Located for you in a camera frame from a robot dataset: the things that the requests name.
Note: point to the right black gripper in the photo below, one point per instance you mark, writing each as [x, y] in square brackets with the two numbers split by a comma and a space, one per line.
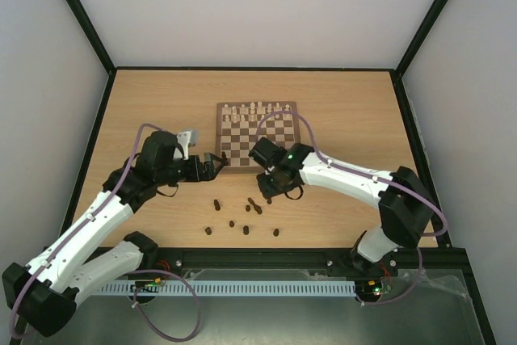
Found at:
[266, 187]

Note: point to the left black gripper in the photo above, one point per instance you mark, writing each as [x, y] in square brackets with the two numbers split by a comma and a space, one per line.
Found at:
[208, 174]

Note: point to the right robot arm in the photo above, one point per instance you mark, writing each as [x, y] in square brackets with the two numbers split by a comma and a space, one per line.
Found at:
[404, 204]

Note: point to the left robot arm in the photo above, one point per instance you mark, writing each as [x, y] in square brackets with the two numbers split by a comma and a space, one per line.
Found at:
[48, 289]

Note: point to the wooden chess board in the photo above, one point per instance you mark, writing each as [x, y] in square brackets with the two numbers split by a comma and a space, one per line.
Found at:
[238, 142]

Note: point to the white chess pieces row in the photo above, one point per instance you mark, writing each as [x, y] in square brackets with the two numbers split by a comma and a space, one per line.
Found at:
[249, 114]

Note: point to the dark tall piece left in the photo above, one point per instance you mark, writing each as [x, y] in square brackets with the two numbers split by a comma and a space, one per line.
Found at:
[217, 204]

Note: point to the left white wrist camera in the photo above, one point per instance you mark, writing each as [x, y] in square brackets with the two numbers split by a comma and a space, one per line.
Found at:
[186, 139]

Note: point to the light blue cable duct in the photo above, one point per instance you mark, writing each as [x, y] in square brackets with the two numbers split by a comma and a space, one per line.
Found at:
[252, 288]

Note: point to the black aluminium frame rail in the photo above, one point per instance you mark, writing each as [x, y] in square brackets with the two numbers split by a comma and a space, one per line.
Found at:
[333, 262]

